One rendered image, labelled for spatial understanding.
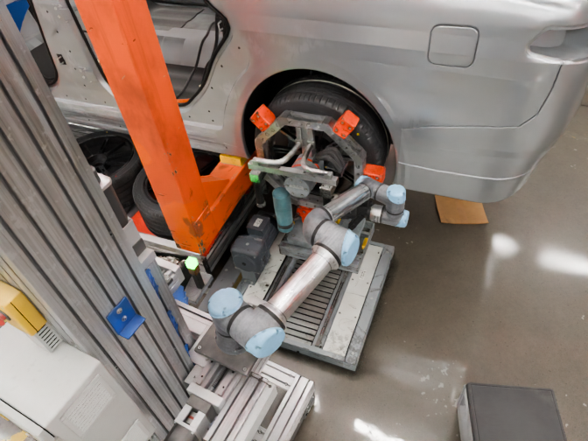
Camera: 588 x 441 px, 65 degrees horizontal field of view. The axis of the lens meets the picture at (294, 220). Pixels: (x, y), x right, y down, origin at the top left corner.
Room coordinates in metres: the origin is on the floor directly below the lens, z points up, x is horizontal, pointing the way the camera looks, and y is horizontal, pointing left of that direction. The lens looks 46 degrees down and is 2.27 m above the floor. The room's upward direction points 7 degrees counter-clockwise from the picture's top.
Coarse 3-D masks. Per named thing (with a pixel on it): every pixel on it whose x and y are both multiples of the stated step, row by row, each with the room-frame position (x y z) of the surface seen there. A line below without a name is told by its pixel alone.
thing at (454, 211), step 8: (440, 200) 2.21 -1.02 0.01; (448, 200) 2.20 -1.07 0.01; (456, 200) 2.20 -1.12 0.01; (464, 200) 2.19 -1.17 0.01; (440, 208) 2.14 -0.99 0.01; (448, 208) 2.13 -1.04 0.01; (456, 208) 2.12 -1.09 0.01; (464, 208) 2.11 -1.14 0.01; (472, 208) 2.10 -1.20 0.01; (480, 208) 2.10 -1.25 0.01; (440, 216) 2.06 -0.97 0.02; (448, 216) 2.06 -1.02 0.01; (456, 216) 2.05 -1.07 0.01; (464, 216) 2.04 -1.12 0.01; (472, 216) 2.03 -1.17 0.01; (480, 216) 2.02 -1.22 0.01
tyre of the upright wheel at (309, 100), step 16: (336, 80) 1.93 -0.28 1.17; (288, 96) 1.87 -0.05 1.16; (304, 96) 1.83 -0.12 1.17; (320, 96) 1.80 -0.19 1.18; (336, 96) 1.81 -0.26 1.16; (352, 96) 1.83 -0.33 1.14; (272, 112) 1.88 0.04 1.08; (320, 112) 1.77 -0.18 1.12; (336, 112) 1.74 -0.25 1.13; (368, 112) 1.79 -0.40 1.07; (256, 128) 1.94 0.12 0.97; (368, 128) 1.71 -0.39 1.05; (368, 144) 1.67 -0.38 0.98; (384, 144) 1.74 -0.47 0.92; (368, 160) 1.67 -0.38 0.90; (384, 160) 1.73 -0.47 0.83
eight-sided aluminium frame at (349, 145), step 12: (276, 120) 1.78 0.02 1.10; (288, 120) 1.76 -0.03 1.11; (300, 120) 1.73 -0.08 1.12; (312, 120) 1.72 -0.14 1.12; (324, 120) 1.70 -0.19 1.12; (264, 132) 1.82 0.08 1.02; (264, 144) 1.87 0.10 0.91; (348, 144) 1.63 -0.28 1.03; (264, 156) 1.83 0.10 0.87; (360, 156) 1.61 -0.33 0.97; (360, 168) 1.60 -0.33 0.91; (276, 180) 1.82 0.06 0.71; (300, 204) 1.75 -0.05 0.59; (312, 204) 1.72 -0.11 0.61
